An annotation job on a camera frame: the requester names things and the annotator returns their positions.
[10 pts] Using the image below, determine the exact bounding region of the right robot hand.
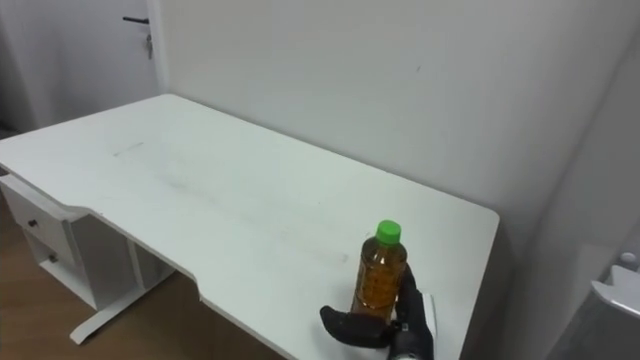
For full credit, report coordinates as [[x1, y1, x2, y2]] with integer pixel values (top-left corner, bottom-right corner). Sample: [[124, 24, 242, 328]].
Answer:
[[319, 262, 439, 360]]

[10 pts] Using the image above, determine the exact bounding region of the white room door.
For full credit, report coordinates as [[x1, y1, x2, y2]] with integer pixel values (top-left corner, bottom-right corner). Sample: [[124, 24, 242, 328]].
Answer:
[[0, 0, 164, 132]]

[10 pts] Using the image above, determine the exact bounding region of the white desk with drawers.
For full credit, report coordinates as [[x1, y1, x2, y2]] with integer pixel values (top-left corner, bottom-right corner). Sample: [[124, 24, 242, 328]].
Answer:
[[0, 93, 501, 360]]

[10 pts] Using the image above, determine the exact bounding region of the amber bottle with green cap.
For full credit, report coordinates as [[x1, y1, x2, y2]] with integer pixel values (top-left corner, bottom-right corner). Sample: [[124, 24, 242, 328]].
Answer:
[[351, 219, 409, 324]]

